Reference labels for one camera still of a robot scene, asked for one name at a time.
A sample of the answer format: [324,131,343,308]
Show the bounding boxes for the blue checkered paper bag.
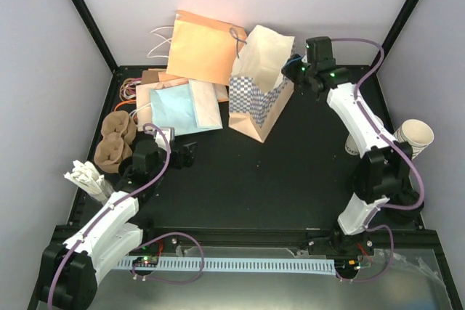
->
[228,25,294,143]

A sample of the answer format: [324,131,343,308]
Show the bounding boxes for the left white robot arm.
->
[36,124,197,309]

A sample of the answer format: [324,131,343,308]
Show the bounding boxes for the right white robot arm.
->
[281,36,425,256]

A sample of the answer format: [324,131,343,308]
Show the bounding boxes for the white paper bag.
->
[189,80,222,130]

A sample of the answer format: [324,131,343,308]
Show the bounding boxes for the light blue paper bag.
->
[150,84,198,136]

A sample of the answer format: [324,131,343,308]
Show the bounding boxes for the brown pulp cup carrier stack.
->
[94,110,137,174]

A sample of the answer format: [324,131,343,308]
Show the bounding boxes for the beige kraft paper bag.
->
[136,78,188,111]

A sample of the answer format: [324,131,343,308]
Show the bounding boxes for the short stack paper cups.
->
[344,115,384,157]

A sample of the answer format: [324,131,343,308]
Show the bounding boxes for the brown flat paper bag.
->
[140,69,171,85]

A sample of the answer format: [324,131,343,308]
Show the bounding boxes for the orange paper bag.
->
[166,10,247,86]

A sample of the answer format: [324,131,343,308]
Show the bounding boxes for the tall stack paper cups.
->
[394,119,434,159]

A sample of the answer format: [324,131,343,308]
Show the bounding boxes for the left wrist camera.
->
[155,127,175,142]

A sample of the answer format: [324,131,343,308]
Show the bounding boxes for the orange bag handle cord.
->
[114,100,137,113]

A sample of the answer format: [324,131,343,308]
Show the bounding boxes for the light blue cable duct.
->
[113,256,336,276]

